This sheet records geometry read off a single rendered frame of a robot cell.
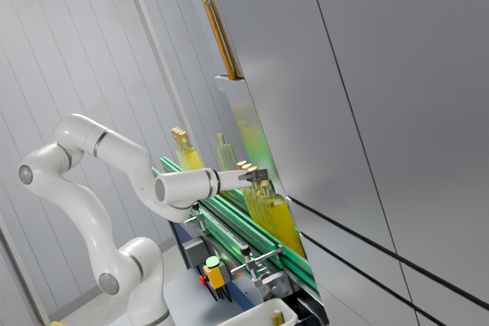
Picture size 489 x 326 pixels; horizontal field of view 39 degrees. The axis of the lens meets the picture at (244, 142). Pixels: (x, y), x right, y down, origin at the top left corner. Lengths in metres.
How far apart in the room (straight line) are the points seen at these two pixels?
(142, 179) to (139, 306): 0.40
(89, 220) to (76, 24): 3.54
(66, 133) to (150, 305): 0.56
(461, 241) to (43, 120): 4.75
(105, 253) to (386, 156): 1.42
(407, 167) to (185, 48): 5.37
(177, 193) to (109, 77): 3.76
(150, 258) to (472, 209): 1.59
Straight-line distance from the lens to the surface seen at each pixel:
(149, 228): 5.72
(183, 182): 1.86
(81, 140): 1.98
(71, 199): 2.09
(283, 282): 2.10
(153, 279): 2.15
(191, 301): 2.90
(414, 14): 0.58
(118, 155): 1.93
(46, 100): 5.30
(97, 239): 2.07
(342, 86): 0.75
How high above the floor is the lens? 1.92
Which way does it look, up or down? 13 degrees down
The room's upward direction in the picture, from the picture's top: 20 degrees counter-clockwise
